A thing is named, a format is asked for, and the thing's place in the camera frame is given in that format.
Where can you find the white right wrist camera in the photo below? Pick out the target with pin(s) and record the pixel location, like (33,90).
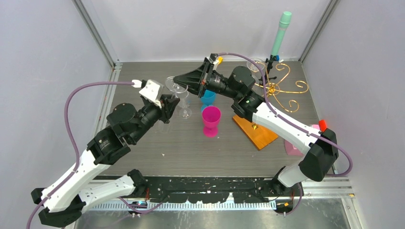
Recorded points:
(213,59)

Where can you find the red small object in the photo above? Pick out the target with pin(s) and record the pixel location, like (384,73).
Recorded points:
(322,125)

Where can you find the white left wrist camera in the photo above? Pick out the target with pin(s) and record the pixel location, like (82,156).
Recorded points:
(150,90)

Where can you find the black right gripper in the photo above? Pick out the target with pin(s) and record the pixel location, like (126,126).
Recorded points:
(193,79)

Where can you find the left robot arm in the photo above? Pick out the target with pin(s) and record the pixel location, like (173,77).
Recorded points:
(68,198)

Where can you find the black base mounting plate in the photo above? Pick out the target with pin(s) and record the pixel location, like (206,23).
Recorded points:
(213,190)

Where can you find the orange wooden rack base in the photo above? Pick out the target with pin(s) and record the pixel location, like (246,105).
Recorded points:
(259,136)

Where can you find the blue plastic wine glass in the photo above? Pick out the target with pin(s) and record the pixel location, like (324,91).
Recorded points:
(207,99)

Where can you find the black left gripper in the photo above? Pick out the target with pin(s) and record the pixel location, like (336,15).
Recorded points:
(169,101)

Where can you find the pink plastic wine glass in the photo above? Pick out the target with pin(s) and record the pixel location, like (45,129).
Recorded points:
(211,117)

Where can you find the mint green tube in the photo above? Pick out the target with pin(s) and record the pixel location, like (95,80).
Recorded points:
(284,23)

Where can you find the clear patterned wine glass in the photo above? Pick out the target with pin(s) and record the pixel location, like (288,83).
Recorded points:
(164,128)

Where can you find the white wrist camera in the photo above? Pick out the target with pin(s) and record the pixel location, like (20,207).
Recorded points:
(213,59)
(150,90)

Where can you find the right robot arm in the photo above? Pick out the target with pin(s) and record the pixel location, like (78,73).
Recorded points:
(318,147)

